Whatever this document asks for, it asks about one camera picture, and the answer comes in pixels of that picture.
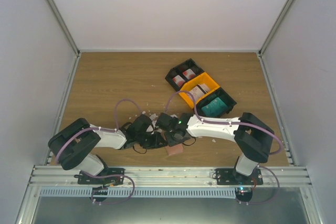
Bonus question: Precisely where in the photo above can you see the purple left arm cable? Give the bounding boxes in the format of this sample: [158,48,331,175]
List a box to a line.
[55,99,148,164]

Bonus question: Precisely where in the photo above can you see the grey slotted cable duct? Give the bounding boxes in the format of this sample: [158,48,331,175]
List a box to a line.
[40,187,236,199]

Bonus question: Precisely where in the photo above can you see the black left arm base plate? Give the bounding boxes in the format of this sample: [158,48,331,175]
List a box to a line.
[74,167,125,185]

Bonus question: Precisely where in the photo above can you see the black divided bin left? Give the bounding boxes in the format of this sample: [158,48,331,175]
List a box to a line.
[165,58,204,91]

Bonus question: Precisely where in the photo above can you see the aluminium front rail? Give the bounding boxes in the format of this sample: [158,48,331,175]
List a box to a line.
[28,166,312,188]

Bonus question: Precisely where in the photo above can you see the teal cards stack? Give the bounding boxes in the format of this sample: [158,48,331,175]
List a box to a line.
[201,98,228,118]

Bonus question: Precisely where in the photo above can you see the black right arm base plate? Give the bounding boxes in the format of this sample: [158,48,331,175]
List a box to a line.
[212,168,264,186]

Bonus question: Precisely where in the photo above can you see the yellow plastic bin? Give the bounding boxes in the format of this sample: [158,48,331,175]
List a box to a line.
[179,72,220,109]

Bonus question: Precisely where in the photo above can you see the pink patterned cards in bin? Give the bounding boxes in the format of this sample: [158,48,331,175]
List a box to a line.
[188,83,210,101]

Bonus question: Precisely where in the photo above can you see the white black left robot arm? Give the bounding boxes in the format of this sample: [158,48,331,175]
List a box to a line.
[48,114,167,184]

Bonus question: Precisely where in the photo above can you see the red white cards in bin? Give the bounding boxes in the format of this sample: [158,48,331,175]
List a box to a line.
[172,69,196,87]

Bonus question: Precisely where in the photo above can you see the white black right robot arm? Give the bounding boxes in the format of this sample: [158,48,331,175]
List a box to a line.
[156,112,283,185]

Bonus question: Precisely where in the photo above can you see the black bin right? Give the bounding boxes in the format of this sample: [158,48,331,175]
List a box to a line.
[196,88,237,118]

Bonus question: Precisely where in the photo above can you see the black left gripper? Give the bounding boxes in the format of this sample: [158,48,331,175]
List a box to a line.
[136,132,167,150]

